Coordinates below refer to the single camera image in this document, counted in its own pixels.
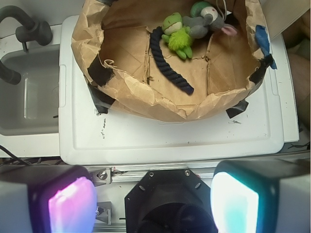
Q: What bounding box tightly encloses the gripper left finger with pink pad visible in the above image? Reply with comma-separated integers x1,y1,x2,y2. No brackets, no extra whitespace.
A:
0,165,97,233

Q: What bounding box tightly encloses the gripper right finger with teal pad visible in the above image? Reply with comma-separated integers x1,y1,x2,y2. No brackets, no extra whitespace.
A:
210,159,311,233

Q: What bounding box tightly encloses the dark blue rope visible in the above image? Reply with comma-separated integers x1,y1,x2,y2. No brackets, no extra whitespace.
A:
149,26,195,96

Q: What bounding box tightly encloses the white plastic bin lid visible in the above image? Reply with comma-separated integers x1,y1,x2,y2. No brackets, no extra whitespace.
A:
58,16,299,165

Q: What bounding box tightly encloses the grey sink basin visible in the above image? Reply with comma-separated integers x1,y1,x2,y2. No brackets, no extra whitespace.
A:
0,45,60,136

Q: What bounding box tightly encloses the dark grey faucet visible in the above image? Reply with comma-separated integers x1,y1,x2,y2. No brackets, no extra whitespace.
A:
0,5,53,85

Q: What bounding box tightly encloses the brown paper bag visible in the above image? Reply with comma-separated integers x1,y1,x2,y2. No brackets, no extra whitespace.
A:
71,0,268,122

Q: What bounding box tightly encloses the green frog plush toy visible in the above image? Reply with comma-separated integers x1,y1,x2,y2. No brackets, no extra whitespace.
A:
161,12,193,60

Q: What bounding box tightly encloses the grey mouse plush toy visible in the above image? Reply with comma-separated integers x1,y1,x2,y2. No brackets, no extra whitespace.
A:
182,6,238,39

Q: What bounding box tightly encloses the metal corner bracket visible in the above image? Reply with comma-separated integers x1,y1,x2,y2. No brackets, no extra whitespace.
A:
96,201,112,225

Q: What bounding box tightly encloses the aluminium frame rail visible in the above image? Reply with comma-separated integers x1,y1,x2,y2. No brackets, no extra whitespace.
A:
86,165,216,186

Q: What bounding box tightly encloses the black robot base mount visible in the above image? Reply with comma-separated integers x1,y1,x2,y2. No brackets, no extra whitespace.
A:
124,169,218,233

